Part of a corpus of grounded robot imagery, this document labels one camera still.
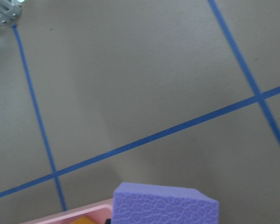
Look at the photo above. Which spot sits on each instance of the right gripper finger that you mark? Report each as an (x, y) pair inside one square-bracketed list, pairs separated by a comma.
[(108, 221)]

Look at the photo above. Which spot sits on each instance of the yellow foam block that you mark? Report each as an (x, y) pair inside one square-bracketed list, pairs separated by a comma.
[(83, 220)]

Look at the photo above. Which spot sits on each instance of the purple foam block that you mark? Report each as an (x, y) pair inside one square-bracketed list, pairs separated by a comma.
[(135, 203)]

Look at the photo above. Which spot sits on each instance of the pink plastic bin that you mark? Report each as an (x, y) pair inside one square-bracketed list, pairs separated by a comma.
[(97, 212)]

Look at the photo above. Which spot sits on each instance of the aluminium frame post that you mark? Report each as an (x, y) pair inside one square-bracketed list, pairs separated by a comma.
[(10, 10)]

